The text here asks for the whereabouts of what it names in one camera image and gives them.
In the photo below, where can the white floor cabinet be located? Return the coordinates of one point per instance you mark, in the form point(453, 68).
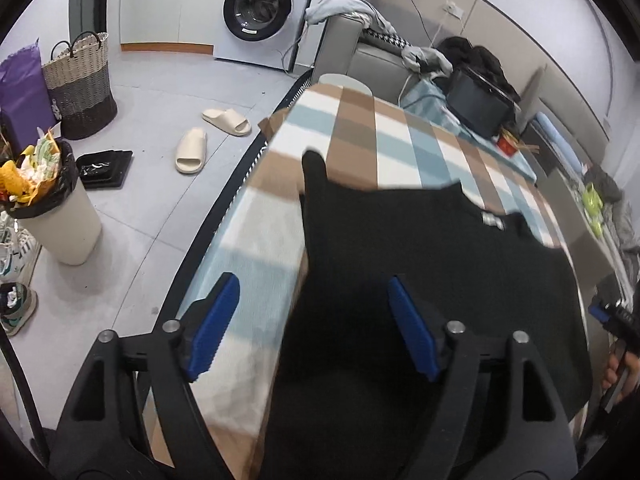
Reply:
point(165, 5)

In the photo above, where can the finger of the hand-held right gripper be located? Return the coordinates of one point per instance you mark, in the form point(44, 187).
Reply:
point(597, 311)

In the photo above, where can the red tin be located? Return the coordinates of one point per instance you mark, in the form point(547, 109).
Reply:
point(507, 144)

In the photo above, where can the woven laundry basket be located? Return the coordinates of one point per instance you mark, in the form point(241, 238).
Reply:
point(80, 90)

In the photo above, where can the brown cardboard piece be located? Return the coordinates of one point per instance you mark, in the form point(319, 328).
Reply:
point(272, 127)

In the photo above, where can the grey sofa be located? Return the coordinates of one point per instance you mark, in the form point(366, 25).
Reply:
point(375, 65)

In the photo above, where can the purple bag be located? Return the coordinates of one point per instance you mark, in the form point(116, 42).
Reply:
point(22, 90)

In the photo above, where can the black plastic tray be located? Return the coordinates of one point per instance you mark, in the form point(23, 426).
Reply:
point(102, 170)

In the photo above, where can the white sneaker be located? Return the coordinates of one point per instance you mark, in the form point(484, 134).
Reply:
point(15, 255)

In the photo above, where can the lime green toy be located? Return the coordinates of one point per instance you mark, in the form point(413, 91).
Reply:
point(596, 229)
point(591, 197)

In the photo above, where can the light blue folded towel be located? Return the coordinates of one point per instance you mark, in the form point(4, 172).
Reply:
point(552, 137)

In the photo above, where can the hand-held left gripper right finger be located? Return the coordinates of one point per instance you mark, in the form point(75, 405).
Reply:
point(412, 325)

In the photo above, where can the black knit sweater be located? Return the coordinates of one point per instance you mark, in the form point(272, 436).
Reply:
point(450, 260)

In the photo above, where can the pile of black clothes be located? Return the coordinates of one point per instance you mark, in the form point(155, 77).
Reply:
point(480, 57)

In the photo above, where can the light grey garment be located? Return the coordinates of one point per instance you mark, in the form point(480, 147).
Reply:
point(340, 6)

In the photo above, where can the grey and white garment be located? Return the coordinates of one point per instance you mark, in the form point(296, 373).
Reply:
point(425, 55)

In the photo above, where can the houndstooth cushion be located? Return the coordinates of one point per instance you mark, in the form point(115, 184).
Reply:
point(387, 37)

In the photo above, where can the dark grey cloth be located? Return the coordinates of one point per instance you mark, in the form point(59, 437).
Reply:
point(602, 180)

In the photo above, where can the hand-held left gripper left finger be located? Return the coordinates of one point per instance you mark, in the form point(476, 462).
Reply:
point(215, 325)

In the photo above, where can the teal cloth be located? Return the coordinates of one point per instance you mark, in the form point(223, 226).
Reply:
point(425, 100)

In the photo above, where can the grey side table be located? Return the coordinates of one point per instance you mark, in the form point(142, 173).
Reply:
point(575, 240)

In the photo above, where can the white washing machine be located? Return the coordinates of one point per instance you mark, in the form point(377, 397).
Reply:
point(260, 10)

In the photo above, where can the white round stool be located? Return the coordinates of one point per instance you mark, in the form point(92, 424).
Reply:
point(340, 81)

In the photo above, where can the beige trash bin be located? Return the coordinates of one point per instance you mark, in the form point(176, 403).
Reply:
point(65, 230)

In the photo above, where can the white wall socket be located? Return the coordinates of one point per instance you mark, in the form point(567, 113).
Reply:
point(454, 9)

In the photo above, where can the person's right hand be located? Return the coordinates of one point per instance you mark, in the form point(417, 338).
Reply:
point(610, 377)

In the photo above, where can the beige slipper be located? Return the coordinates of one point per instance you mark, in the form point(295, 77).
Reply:
point(225, 120)
point(190, 152)

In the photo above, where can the black case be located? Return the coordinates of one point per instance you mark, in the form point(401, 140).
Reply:
point(475, 102)

